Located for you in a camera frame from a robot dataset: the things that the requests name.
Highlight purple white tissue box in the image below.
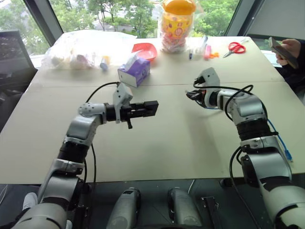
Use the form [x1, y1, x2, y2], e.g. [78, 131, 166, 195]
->
[117, 51, 152, 89]

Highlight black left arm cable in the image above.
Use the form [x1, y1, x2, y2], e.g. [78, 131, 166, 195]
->
[82, 82, 121, 185]

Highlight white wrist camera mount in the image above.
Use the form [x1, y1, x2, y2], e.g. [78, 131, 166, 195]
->
[112, 82, 133, 124]
[196, 67, 220, 90]

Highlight candy jar with orange lid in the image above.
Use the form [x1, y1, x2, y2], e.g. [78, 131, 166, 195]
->
[156, 0, 198, 54]

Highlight black metal bracket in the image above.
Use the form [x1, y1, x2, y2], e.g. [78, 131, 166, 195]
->
[200, 195, 226, 229]

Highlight person's dark sleeve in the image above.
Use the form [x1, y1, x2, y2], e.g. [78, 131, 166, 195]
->
[277, 39, 305, 101]

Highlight grey roller blind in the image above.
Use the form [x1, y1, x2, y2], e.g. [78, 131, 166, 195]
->
[247, 0, 305, 40]

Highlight white shoe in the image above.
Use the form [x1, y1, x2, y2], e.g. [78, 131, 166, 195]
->
[21, 192, 39, 212]

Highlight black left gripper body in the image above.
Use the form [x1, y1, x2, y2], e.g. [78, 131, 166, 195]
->
[119, 103, 134, 130]

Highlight blue Ethernet cable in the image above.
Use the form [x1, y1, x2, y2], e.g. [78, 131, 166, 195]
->
[205, 106, 294, 164]

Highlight red handled scissors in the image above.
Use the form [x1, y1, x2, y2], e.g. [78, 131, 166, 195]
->
[223, 42, 246, 59]

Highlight grey rounded shape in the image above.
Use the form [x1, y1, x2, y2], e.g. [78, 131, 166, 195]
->
[106, 187, 142, 229]
[166, 187, 203, 229]

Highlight thin white wire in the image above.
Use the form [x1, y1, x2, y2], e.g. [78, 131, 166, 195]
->
[187, 179, 196, 195]

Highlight person's bare hand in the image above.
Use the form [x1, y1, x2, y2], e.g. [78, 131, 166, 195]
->
[276, 39, 302, 67]

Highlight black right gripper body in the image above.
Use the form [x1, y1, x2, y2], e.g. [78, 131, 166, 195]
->
[199, 88, 208, 109]

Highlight black monitor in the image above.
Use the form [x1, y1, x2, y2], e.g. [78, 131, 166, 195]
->
[0, 30, 39, 77]

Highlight red plastic bowl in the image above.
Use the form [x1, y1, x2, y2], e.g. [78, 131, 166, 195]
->
[131, 42, 158, 63]

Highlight dark window frame pillar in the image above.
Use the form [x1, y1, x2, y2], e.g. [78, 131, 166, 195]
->
[23, 0, 64, 46]
[224, 0, 266, 37]

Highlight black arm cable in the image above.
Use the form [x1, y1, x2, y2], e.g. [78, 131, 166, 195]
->
[82, 82, 121, 185]
[193, 76, 269, 229]

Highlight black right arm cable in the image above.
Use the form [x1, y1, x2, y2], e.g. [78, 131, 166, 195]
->
[193, 76, 269, 229]

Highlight small blue yellow bottle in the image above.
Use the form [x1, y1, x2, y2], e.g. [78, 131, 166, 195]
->
[100, 55, 112, 72]

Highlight dark smartphone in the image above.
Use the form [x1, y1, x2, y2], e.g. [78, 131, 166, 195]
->
[268, 36, 300, 70]

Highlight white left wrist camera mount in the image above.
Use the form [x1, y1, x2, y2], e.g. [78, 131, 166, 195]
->
[112, 82, 133, 124]

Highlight black chair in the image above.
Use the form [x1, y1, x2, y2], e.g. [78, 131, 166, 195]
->
[0, 71, 36, 134]

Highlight large clear plastic bag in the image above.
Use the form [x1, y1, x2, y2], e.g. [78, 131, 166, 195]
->
[41, 29, 138, 72]

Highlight clear bag of pens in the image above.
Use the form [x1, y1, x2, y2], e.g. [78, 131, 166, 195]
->
[187, 35, 209, 61]

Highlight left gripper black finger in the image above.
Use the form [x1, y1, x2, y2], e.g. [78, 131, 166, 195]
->
[132, 109, 158, 119]
[132, 100, 159, 111]

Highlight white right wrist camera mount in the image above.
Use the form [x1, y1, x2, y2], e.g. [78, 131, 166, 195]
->
[196, 67, 220, 90]

